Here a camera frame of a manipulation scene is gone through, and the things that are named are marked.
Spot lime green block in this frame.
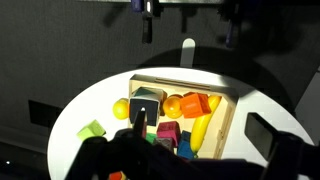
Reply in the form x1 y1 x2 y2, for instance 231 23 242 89
76 119 107 142

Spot orange round toy fruit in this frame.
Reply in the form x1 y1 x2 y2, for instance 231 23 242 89
162 94 184 120

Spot orange cube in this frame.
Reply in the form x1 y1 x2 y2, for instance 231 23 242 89
179 91 212 119

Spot black floor outlet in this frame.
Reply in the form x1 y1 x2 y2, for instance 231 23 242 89
28 99 66 129

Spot multicolour shape cube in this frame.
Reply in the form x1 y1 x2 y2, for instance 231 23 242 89
108 170 128 180

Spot black letter A cube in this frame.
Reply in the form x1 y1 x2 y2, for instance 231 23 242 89
129 86 168 127

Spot magenta block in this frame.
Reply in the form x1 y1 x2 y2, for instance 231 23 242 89
156 120 182 148

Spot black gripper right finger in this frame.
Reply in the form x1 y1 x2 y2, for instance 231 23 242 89
244 112 284 163

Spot yellow toy banana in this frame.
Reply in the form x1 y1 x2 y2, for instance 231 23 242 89
189 95 222 155

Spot white table leg base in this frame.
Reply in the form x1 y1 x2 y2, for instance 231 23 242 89
179 37 196 69

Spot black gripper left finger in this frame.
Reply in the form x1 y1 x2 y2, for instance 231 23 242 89
132 107 148 138

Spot wooden crate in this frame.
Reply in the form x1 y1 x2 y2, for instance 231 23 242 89
128 73 240 160

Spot blue block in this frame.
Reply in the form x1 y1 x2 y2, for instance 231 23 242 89
176 130 198 160

